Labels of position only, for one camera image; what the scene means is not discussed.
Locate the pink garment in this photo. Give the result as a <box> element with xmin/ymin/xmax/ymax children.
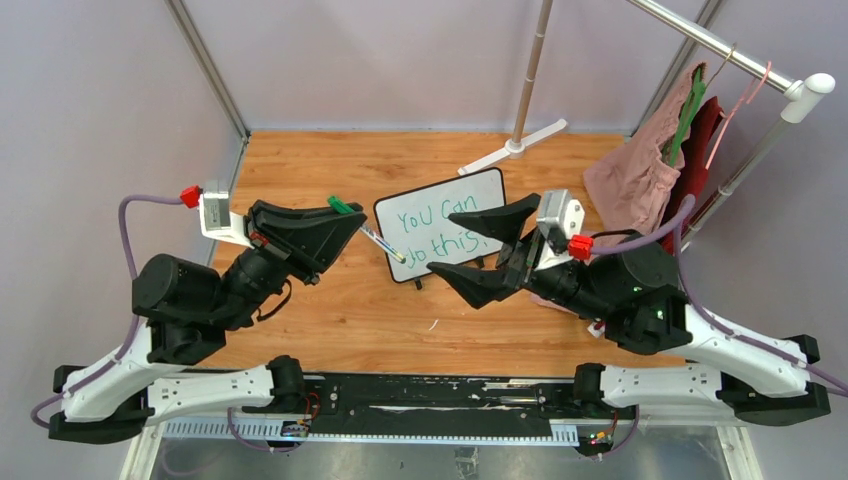
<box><xmin>583</xmin><ymin>62</ymin><xmax>707</xmax><ymax>235</ymax></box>

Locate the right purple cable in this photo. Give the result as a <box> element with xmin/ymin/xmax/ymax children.
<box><xmin>569</xmin><ymin>193</ymin><xmax>848</xmax><ymax>458</ymax></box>

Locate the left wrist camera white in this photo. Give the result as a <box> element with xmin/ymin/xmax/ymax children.
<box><xmin>179</xmin><ymin>181</ymin><xmax>251</xmax><ymax>248</ymax></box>

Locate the pink clothes hanger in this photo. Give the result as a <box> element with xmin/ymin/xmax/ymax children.
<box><xmin>704</xmin><ymin>60</ymin><xmax>773</xmax><ymax>170</ymax></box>

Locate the metal clothes rack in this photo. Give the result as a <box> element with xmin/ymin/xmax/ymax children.
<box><xmin>457</xmin><ymin>0</ymin><xmax>837</xmax><ymax>256</ymax></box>

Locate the green clothes hanger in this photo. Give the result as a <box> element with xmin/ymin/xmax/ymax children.
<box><xmin>662</xmin><ymin>63</ymin><xmax>707</xmax><ymax>167</ymax></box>

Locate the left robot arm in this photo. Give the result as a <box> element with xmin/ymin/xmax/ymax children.
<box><xmin>47</xmin><ymin>197</ymin><xmax>367</xmax><ymax>445</ymax></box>

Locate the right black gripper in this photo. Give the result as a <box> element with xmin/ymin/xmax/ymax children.
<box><xmin>422</xmin><ymin>194</ymin><xmax>609</xmax><ymax>322</ymax></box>

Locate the whiteboard marker white body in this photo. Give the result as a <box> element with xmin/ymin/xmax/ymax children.
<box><xmin>359</xmin><ymin>224</ymin><xmax>406</xmax><ymax>264</ymax></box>

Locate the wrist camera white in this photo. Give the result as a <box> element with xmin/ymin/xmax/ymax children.
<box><xmin>179</xmin><ymin>181</ymin><xmax>251</xmax><ymax>248</ymax></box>
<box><xmin>535</xmin><ymin>189</ymin><xmax>586</xmax><ymax>270</ymax></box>

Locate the green marker cap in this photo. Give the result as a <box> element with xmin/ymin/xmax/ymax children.
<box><xmin>327</xmin><ymin>196</ymin><xmax>358</xmax><ymax>214</ymax></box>

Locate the purple cable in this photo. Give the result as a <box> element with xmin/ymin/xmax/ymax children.
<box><xmin>29</xmin><ymin>193</ymin><xmax>313</xmax><ymax>477</ymax></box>
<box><xmin>569</xmin><ymin>193</ymin><xmax>848</xmax><ymax>458</ymax></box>

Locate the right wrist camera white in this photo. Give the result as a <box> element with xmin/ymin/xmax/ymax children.
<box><xmin>535</xmin><ymin>189</ymin><xmax>586</xmax><ymax>270</ymax></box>

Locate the dark red garment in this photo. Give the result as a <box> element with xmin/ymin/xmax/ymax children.
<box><xmin>658</xmin><ymin>97</ymin><xmax>724</xmax><ymax>229</ymax></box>

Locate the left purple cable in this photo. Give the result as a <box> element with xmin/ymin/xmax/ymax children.
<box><xmin>29</xmin><ymin>193</ymin><xmax>313</xmax><ymax>477</ymax></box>

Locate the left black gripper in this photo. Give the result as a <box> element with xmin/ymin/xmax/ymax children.
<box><xmin>213</xmin><ymin>199</ymin><xmax>372</xmax><ymax>330</ymax></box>

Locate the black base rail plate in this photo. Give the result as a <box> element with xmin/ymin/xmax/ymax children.
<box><xmin>140</xmin><ymin>370</ymin><xmax>737</xmax><ymax>458</ymax></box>

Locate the small whiteboard black frame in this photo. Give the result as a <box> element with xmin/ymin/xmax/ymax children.
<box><xmin>373</xmin><ymin>167</ymin><xmax>506</xmax><ymax>283</ymax></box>

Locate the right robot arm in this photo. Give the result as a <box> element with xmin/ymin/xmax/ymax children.
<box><xmin>429</xmin><ymin>190</ymin><xmax>831</xmax><ymax>427</ymax></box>

